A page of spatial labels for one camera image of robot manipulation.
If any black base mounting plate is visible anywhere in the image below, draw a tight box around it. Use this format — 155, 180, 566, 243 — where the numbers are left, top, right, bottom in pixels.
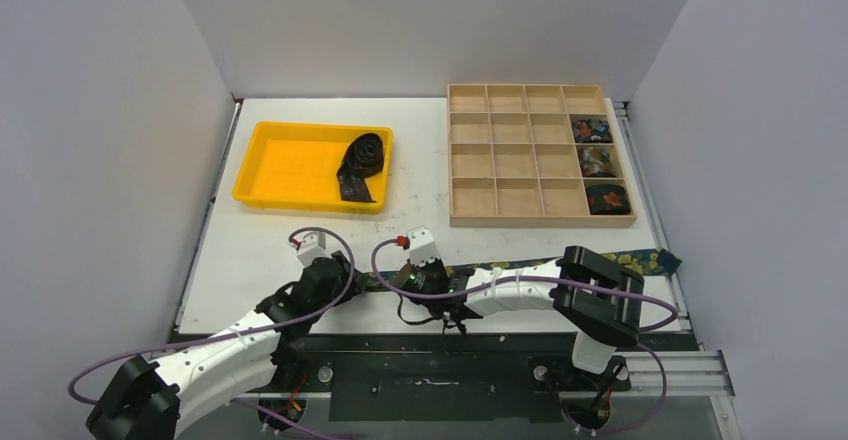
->
255, 333, 632, 423

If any wooden compartment box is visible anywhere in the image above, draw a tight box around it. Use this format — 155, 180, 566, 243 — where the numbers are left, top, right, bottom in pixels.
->
447, 83, 637, 228

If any blue yellow floral tie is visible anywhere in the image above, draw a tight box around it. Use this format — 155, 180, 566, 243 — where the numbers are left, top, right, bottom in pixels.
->
359, 248, 682, 292

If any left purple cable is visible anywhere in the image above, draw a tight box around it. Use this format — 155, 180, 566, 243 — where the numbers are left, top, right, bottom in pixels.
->
67, 226, 357, 406

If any yellow plastic tray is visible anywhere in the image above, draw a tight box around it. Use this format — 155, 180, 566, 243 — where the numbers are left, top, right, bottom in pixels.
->
232, 122, 393, 214

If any rolled tie top slot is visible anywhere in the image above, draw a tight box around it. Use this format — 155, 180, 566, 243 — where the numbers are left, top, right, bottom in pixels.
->
570, 117, 613, 144

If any black patterned tie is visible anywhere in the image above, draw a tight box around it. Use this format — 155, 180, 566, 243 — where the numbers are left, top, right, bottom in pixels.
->
336, 132, 385, 203

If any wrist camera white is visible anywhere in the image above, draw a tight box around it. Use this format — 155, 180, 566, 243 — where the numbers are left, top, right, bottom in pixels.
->
289, 231, 329, 267
396, 226, 441, 267

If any rolled tie middle slot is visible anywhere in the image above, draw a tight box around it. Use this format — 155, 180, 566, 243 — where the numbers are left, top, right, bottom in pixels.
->
578, 147, 616, 178

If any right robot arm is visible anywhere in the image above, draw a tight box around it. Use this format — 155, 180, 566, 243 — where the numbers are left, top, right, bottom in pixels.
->
392, 246, 644, 389

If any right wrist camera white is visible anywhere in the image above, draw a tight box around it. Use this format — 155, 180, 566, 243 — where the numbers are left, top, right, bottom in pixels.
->
396, 226, 441, 267

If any rolled tie bottom slot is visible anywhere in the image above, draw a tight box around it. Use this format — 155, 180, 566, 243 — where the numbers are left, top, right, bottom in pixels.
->
585, 183, 632, 215

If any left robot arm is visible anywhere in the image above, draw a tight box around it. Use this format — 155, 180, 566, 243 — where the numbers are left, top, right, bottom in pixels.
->
85, 251, 364, 439

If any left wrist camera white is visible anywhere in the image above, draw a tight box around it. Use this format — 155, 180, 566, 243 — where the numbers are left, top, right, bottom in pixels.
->
289, 231, 329, 267

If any rolled tie slot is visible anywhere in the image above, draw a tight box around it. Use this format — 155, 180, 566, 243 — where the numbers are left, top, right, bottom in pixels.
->
578, 147, 616, 178
585, 183, 632, 215
570, 117, 613, 144

